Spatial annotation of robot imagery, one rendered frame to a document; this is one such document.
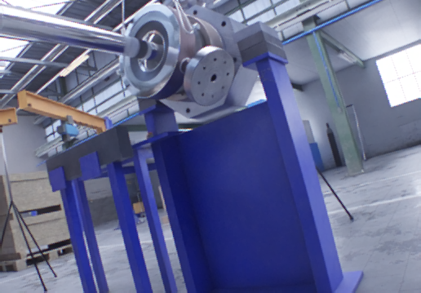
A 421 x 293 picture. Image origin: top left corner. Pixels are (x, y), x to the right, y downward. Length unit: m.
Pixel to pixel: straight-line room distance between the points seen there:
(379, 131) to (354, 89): 1.74
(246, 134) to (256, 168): 0.16
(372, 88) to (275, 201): 11.59
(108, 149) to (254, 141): 0.63
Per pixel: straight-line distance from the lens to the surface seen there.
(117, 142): 1.48
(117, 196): 1.54
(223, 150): 1.61
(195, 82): 1.11
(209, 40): 1.40
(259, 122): 1.52
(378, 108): 12.90
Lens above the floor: 0.53
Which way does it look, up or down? 8 degrees up
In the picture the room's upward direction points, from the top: 14 degrees counter-clockwise
